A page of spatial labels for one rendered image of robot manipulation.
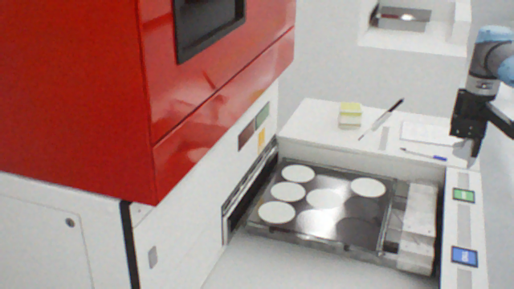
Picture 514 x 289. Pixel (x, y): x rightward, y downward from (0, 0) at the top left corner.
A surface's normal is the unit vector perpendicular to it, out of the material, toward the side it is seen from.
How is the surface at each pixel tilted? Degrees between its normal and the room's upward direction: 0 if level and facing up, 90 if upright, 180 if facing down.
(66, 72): 90
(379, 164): 90
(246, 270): 0
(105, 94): 90
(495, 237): 0
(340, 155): 90
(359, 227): 0
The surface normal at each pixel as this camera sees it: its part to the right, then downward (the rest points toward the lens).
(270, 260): 0.01, -0.88
